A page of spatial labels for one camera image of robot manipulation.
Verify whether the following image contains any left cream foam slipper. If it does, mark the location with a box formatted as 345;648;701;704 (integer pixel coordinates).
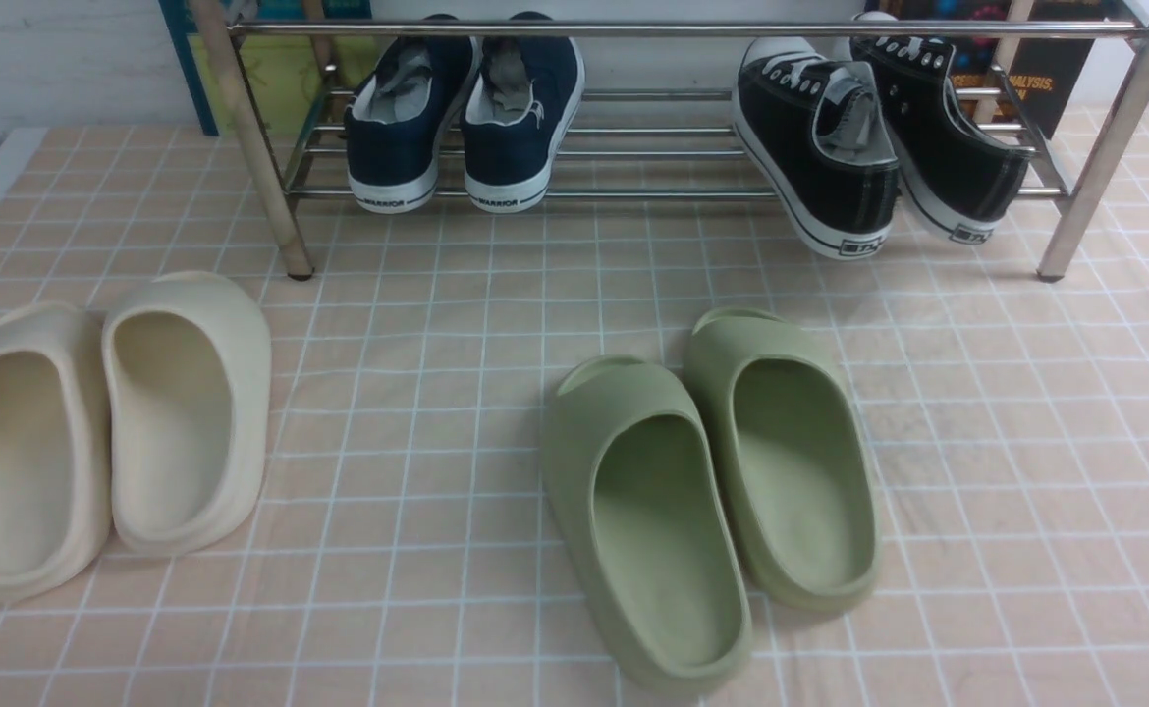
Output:
0;301;111;604

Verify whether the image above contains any right navy canvas sneaker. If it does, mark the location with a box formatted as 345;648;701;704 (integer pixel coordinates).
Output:
461;34;586;214

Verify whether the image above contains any black canvas sneaker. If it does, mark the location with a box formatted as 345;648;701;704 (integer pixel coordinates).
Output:
845;34;1032;245
731;37;901;260

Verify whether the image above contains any navy canvas sneaker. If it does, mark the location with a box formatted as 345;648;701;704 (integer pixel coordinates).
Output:
344;36;483;215
461;34;586;214

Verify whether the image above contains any black image processing book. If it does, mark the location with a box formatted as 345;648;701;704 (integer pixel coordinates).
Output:
863;1;1106;137

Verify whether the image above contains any cream foam slipper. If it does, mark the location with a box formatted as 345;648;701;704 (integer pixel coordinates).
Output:
100;270;272;558
0;301;111;604

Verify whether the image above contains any right cream foam slipper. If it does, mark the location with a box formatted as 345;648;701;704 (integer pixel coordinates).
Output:
100;270;272;558

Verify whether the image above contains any left navy canvas sneaker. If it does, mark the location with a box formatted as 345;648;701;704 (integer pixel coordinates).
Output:
344;36;483;215

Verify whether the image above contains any green foam slipper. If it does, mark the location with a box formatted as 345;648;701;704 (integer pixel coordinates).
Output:
683;307;880;613
539;354;751;698

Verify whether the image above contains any teal and yellow book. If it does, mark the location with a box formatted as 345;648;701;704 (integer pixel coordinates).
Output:
160;1;380;136

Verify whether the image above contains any left green foam slipper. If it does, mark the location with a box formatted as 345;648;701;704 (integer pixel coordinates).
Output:
539;354;751;698

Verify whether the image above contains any right green foam slipper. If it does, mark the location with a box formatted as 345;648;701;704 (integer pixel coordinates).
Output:
683;307;880;613

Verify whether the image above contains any metal shoe rack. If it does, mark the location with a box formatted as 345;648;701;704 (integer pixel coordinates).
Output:
188;1;1149;283

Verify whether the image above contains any pink checkered floor mat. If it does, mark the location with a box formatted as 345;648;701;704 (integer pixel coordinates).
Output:
0;115;1149;706

